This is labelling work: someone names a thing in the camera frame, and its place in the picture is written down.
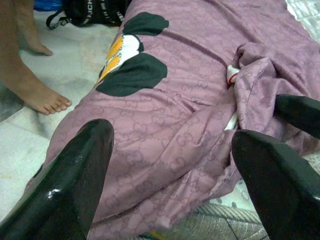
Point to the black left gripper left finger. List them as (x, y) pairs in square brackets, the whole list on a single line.
[(62, 195)]

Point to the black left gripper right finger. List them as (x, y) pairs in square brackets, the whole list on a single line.
[(285, 195)]

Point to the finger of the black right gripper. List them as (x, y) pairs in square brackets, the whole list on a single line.
[(302, 112)]

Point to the purple cartoon print blanket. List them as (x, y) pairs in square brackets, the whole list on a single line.
[(187, 112)]

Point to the white cloth red stripe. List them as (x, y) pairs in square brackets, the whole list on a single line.
[(231, 72)]

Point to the person bare foot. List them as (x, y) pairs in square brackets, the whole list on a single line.
[(35, 42), (37, 95)]

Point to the black bag white lettering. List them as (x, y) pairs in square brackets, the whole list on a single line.
[(95, 12)]

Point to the blue plastic bag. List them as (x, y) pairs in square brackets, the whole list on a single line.
[(47, 3)]

